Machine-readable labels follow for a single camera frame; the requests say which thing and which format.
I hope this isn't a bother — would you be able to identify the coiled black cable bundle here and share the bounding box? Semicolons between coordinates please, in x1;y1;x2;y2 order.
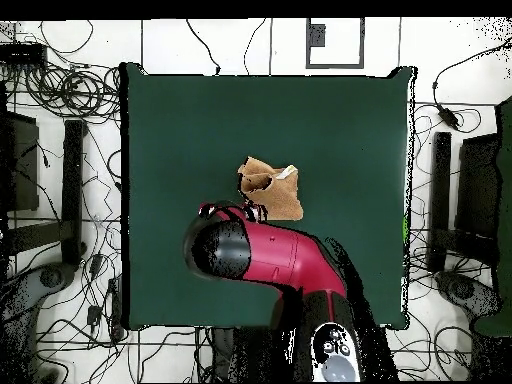
23;63;121;121

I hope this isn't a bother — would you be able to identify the grey rectangular floor frame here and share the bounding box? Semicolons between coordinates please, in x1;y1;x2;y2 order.
305;17;366;70

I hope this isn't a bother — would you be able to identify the black office chair base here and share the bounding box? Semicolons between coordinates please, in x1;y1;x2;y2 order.
433;269;503;321
0;261;79;383

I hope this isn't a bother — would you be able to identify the black stand leg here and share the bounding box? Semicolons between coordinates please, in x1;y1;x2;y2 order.
426;131;499;273
5;118;88;267

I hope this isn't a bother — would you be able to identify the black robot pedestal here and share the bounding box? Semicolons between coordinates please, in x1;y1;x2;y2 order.
209;326;297;383

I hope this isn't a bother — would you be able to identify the black power adapter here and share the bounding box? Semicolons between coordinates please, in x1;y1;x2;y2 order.
436;104;462;130

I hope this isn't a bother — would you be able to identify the tan terry towel white label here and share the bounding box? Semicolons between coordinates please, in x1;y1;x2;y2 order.
236;155;304;222

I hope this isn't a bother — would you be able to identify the flat black device box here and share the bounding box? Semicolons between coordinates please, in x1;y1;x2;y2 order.
0;42;48;66

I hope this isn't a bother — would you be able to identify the dark grey square plate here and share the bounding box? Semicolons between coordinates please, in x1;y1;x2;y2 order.
308;23;327;48

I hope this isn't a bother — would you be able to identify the dark green table cloth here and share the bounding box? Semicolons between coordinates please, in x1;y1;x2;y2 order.
119;61;417;331

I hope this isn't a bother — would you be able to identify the black power strip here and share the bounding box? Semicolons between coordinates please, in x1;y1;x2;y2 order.
106;275;126;342

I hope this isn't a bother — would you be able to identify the black cable with plug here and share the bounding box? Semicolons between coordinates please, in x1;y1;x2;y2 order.
185;18;222;76

